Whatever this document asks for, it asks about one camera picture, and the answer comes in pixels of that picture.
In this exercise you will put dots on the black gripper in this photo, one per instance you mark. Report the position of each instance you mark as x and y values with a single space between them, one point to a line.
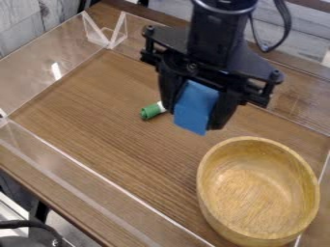
249 75

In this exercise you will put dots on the black table leg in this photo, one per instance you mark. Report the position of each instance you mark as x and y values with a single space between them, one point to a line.
42 212

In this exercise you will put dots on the clear acrylic corner bracket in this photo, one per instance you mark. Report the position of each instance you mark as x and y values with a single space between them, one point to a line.
105 36

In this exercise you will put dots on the brown wooden bowl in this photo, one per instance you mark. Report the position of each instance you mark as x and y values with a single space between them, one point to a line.
258 192

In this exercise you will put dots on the green Expo marker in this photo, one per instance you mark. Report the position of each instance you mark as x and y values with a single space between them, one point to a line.
151 111

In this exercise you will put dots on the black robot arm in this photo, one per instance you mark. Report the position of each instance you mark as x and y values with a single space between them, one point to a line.
217 30

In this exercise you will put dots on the blue rectangular block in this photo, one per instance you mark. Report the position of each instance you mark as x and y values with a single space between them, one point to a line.
194 106

